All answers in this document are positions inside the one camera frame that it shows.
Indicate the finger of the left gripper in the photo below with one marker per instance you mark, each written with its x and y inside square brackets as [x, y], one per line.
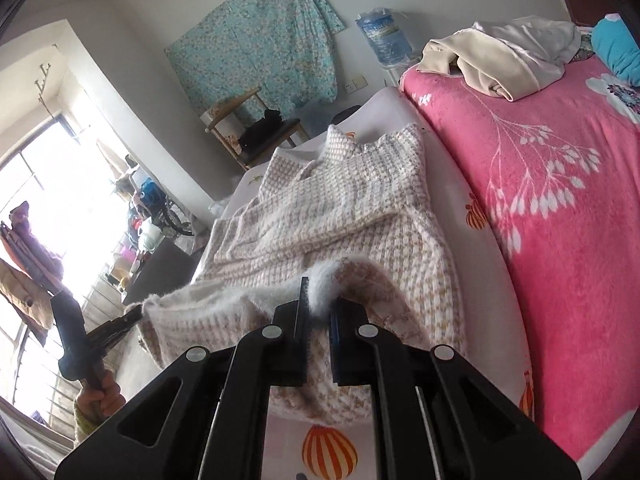
[105, 337]

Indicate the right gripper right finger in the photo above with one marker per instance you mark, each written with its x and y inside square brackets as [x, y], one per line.
[435, 415]

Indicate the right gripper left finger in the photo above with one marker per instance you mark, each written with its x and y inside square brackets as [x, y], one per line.
[205, 416]

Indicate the beige white houndstooth coat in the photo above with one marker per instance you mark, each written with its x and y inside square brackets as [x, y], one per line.
[356, 223]

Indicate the left hand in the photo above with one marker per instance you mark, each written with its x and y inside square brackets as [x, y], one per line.
[98, 404]

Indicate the green fuzzy sleeve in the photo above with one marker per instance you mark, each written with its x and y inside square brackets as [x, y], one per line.
[84, 426]

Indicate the lilac printed bed sheet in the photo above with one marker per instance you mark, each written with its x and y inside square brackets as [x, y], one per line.
[495, 332]

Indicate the dark grey cabinet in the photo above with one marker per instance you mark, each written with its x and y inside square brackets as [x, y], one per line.
[169, 268]

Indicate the blue bicycle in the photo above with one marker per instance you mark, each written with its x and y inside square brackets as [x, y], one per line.
[163, 211]

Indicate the wooden chair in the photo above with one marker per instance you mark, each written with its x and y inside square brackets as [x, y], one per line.
[222, 110]

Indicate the black garment on chair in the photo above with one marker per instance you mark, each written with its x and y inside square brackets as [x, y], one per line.
[261, 131]

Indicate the pink floral blanket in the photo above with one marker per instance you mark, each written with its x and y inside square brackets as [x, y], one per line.
[556, 175]

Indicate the white water dispenser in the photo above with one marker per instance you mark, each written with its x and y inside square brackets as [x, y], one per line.
[393, 73]

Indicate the teal floral hanging cloth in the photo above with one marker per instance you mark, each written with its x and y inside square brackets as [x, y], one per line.
[284, 47]

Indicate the blue water bottle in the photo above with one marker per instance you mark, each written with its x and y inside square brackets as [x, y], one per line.
[386, 39]

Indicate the teal pillow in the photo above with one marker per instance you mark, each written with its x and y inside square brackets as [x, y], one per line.
[615, 46]

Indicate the white wall socket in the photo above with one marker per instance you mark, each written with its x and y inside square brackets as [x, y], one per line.
[355, 84]

